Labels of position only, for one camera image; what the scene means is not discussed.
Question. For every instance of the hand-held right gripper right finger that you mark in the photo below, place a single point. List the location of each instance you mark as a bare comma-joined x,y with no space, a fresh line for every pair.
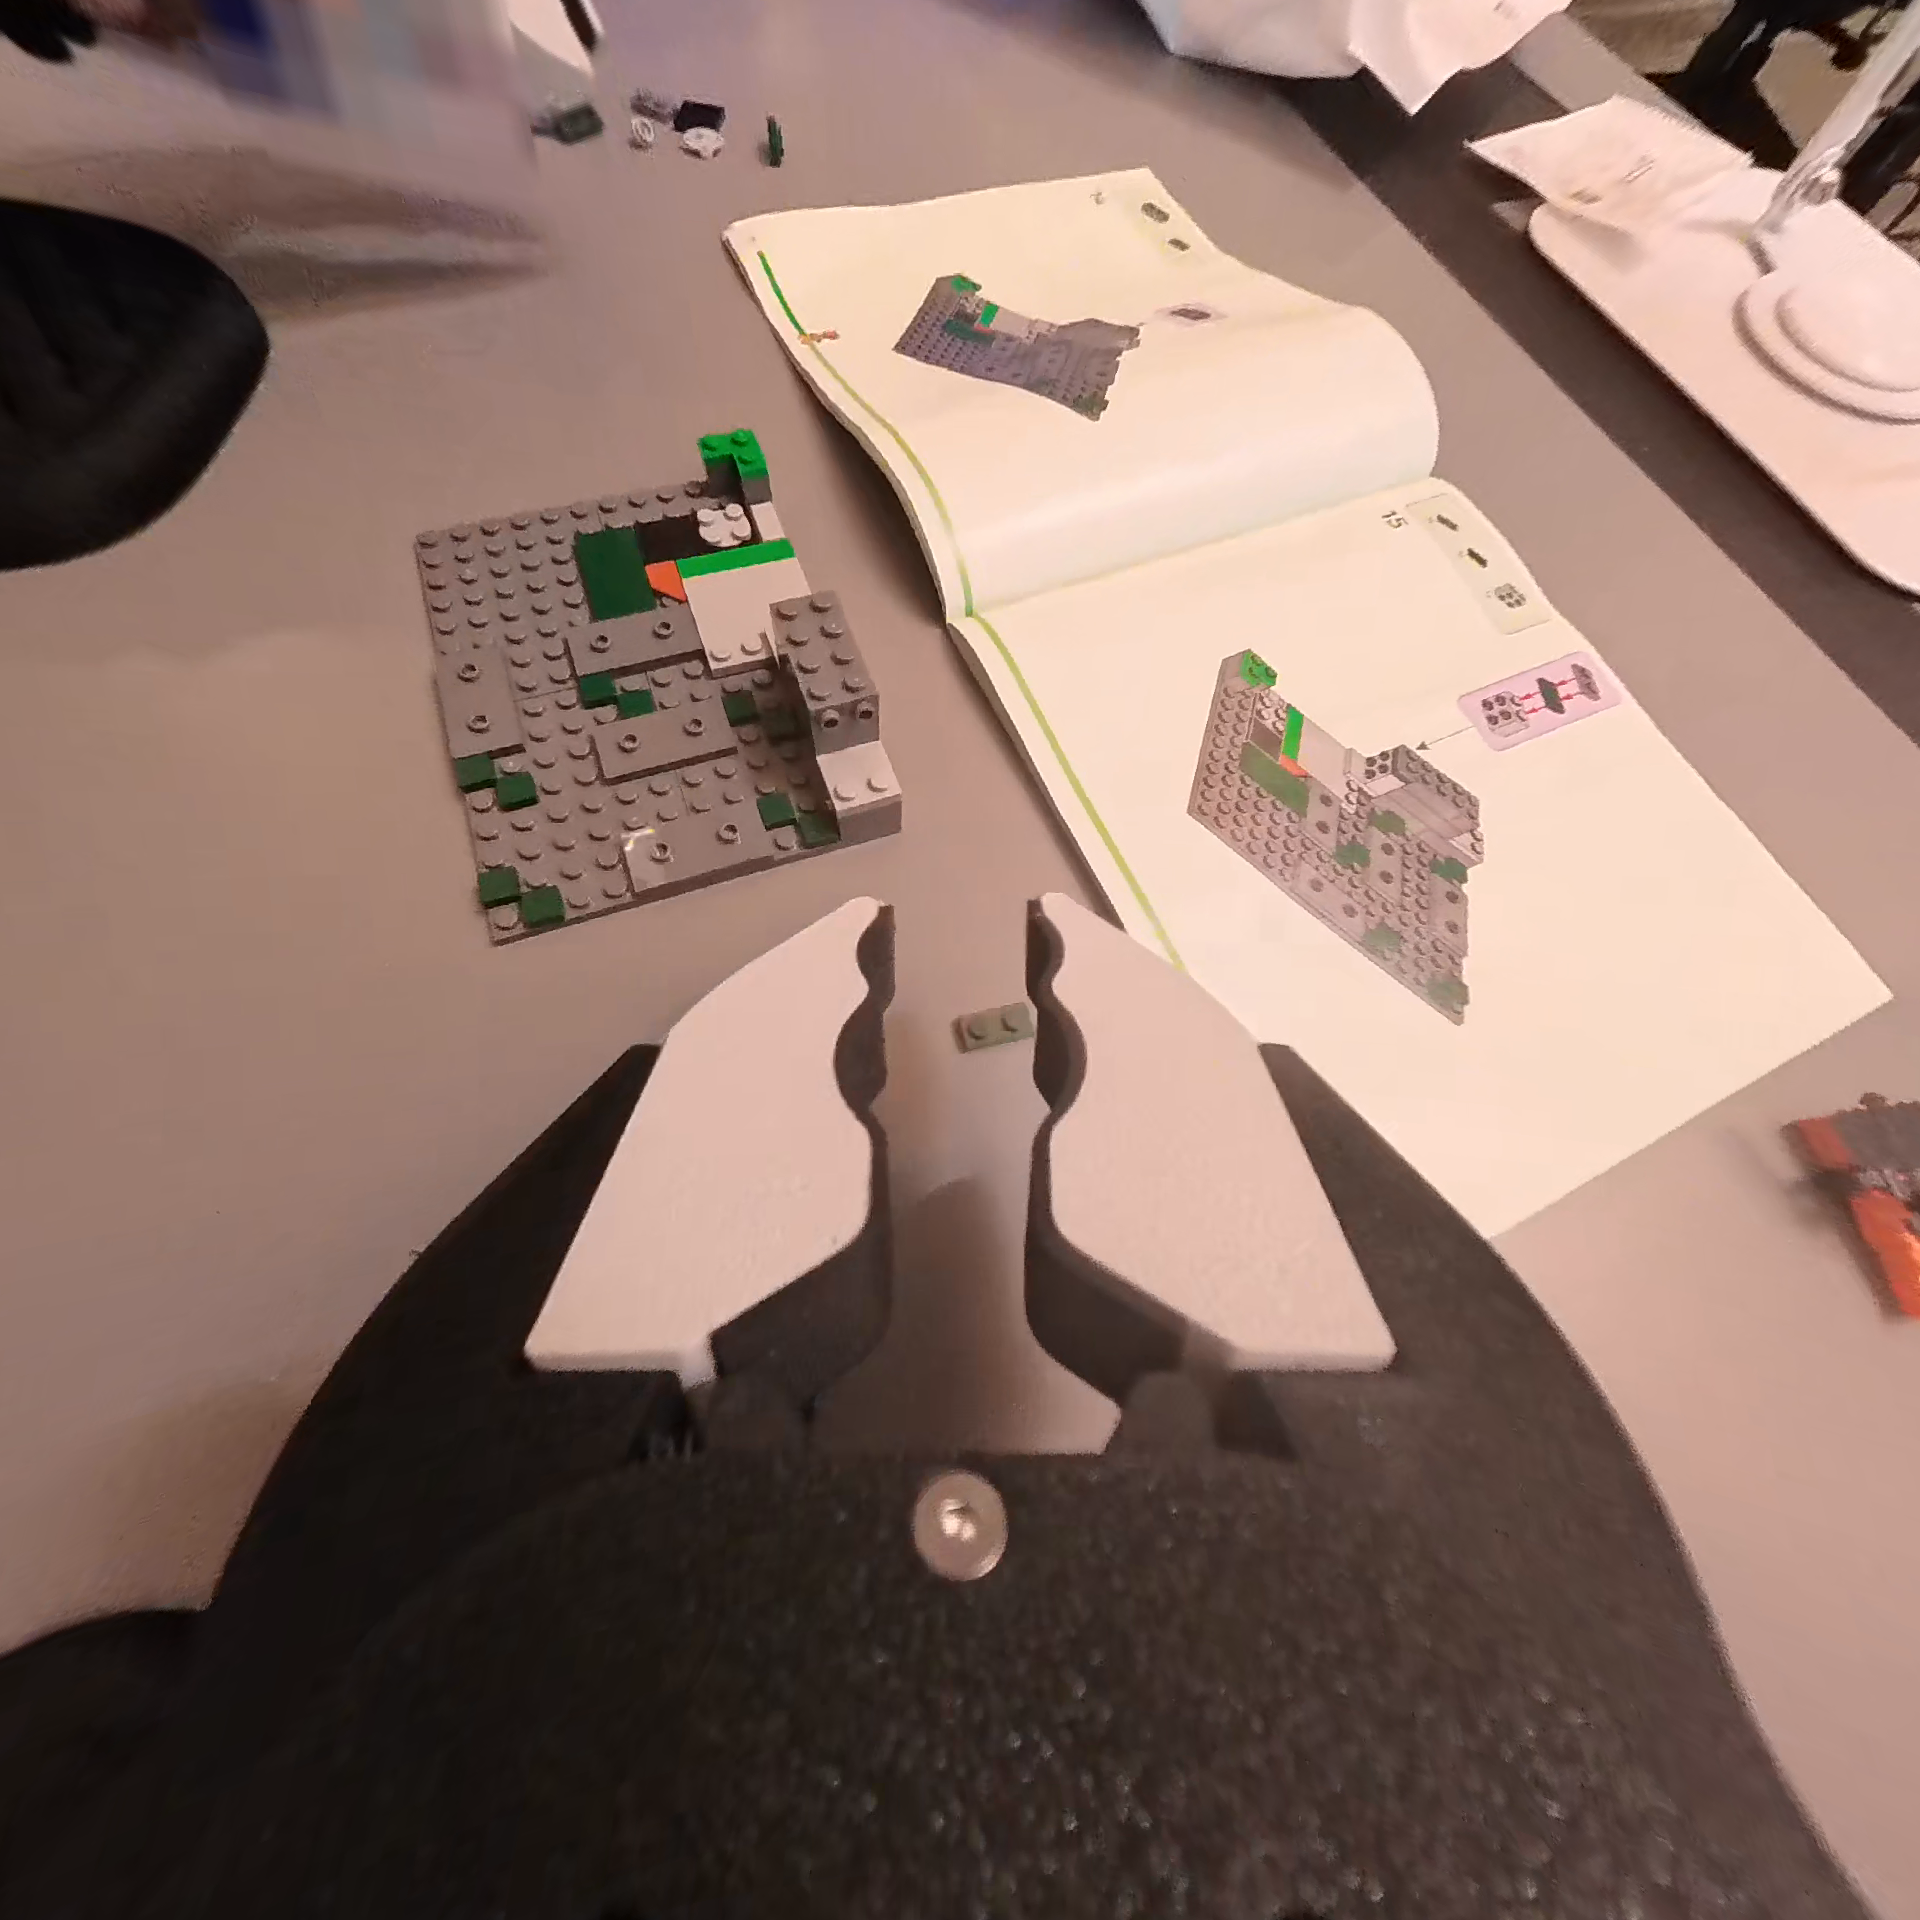
1201,1185

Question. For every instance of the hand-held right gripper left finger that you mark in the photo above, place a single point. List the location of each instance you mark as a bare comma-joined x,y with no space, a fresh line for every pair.
704,1185

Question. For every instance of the small grey brick plate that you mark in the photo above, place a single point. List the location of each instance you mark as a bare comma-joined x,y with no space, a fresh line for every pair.
995,1026

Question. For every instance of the grey and green brick build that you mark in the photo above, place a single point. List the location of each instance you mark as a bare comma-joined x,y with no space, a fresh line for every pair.
524,600

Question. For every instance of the blue plastic bin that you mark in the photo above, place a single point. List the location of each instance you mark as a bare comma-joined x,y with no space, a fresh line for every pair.
390,52

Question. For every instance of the orange toy minifigure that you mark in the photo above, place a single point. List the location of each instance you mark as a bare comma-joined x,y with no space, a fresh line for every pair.
1875,1229

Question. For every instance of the open instruction booklet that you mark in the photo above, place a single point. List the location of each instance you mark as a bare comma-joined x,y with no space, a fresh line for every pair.
1276,388

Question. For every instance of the small black brick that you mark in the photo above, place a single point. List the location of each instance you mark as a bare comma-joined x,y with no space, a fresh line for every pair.
700,115

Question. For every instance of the small dark green brick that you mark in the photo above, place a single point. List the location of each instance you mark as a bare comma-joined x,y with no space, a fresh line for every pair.
572,123

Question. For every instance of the small grey round brick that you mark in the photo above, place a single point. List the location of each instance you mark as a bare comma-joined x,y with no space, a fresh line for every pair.
651,108

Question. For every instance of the white printed paper slip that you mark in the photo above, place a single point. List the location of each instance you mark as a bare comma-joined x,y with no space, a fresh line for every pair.
1606,157

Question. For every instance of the white crumpled paper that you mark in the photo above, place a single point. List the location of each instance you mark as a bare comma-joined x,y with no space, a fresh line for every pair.
1276,36

